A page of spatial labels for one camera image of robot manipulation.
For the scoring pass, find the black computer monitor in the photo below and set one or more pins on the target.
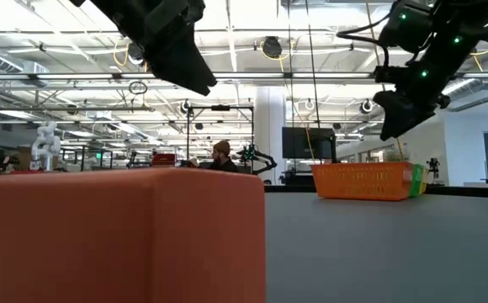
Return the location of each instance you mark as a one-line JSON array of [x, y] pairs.
[[303, 143]]

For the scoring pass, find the yellow plastic basket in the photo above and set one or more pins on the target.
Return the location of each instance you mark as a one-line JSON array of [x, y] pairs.
[[425, 180]]

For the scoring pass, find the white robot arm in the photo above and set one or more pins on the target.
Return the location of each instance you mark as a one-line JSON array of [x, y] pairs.
[[46, 145]]

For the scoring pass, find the green plastic basket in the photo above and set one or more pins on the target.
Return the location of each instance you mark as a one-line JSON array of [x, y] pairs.
[[416, 181]]

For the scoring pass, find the long ceiling light strip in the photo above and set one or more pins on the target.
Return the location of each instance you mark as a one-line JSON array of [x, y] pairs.
[[269, 76]]

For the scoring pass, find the small black tripod device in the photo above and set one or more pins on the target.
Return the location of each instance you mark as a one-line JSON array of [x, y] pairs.
[[433, 168]]

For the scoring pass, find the white building column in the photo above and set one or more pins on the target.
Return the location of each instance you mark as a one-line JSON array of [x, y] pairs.
[[269, 134]]

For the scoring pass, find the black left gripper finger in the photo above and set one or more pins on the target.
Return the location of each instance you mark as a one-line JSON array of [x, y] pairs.
[[187, 56], [174, 71]]

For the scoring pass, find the black table frame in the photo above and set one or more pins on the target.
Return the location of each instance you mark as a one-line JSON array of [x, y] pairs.
[[458, 191]]

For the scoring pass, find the black shelving rack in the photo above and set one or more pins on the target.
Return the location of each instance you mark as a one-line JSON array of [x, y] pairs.
[[84, 156]]

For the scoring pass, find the person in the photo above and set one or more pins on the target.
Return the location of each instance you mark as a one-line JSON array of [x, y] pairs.
[[224, 162]]

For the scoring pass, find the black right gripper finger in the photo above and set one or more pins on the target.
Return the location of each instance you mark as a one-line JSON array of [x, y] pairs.
[[416, 113], [391, 109]]

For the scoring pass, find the orange plastic basket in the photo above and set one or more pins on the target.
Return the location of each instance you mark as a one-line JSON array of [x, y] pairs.
[[362, 181]]

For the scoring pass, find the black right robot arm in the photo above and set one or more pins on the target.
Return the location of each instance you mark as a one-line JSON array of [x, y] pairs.
[[458, 25]]

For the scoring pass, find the cardboard box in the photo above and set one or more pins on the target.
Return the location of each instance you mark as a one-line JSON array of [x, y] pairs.
[[24, 157]]

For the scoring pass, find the red box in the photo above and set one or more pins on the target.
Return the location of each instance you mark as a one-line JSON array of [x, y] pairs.
[[164, 158]]

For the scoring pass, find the black background robot arm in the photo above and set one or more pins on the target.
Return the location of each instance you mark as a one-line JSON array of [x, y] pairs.
[[261, 160]]

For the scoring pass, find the orange rectangular block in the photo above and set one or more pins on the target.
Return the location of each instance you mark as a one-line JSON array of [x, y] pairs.
[[101, 235]]

